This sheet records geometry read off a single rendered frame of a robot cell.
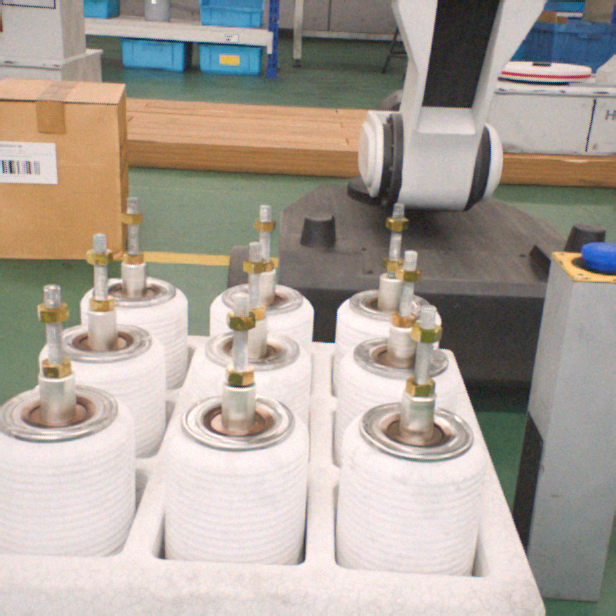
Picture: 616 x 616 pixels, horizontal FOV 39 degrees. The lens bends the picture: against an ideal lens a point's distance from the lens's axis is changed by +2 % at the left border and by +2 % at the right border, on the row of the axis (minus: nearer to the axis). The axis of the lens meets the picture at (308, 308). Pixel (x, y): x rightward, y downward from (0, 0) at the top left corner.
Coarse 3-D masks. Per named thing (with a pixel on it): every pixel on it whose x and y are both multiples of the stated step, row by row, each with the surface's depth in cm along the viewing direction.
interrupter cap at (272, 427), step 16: (208, 400) 59; (256, 400) 59; (272, 400) 59; (192, 416) 56; (208, 416) 57; (256, 416) 57; (272, 416) 57; (288, 416) 57; (192, 432) 54; (208, 432) 54; (224, 432) 55; (240, 432) 55; (256, 432) 55; (272, 432) 55; (288, 432) 55; (224, 448) 53; (240, 448) 53; (256, 448) 53
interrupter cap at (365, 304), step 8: (352, 296) 80; (360, 296) 80; (368, 296) 80; (376, 296) 80; (416, 296) 81; (352, 304) 78; (360, 304) 78; (368, 304) 78; (376, 304) 79; (416, 304) 79; (424, 304) 79; (360, 312) 76; (368, 312) 76; (376, 312) 76; (384, 312) 77; (392, 312) 77; (416, 312) 77; (384, 320) 75
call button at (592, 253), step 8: (584, 248) 72; (592, 248) 72; (600, 248) 72; (608, 248) 72; (584, 256) 72; (592, 256) 71; (600, 256) 70; (608, 256) 70; (592, 264) 71; (600, 264) 71; (608, 264) 70
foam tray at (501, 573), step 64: (320, 384) 79; (320, 448) 68; (320, 512) 60; (0, 576) 52; (64, 576) 52; (128, 576) 53; (192, 576) 53; (256, 576) 53; (320, 576) 53; (384, 576) 54; (448, 576) 54; (512, 576) 54
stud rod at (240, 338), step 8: (240, 296) 53; (248, 296) 53; (240, 304) 53; (248, 304) 53; (240, 312) 53; (248, 312) 54; (240, 336) 54; (240, 344) 54; (240, 352) 54; (232, 360) 55; (240, 360) 54; (232, 368) 55; (240, 368) 55
